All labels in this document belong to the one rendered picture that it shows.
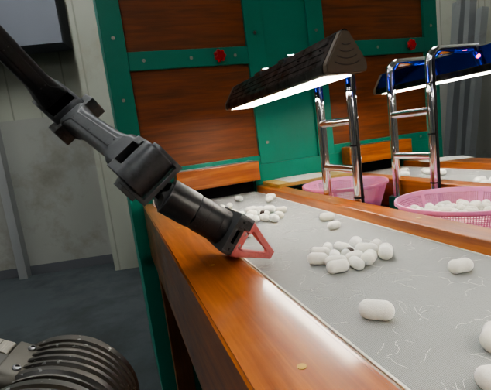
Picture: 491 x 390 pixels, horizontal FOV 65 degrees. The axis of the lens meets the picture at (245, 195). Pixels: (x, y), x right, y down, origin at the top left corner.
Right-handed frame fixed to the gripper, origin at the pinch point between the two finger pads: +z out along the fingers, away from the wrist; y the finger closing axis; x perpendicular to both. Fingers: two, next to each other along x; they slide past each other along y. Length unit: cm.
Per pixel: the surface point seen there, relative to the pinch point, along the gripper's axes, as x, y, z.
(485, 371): -1.0, -38.6, 2.8
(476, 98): -170, 165, 163
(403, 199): -26.5, 15.8, 31.3
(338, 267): -3.4, -11.4, 5.5
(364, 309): -0.3, -24.8, 1.8
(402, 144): -64, 73, 63
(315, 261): -2.6, -6.4, 4.8
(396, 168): -40, 37, 41
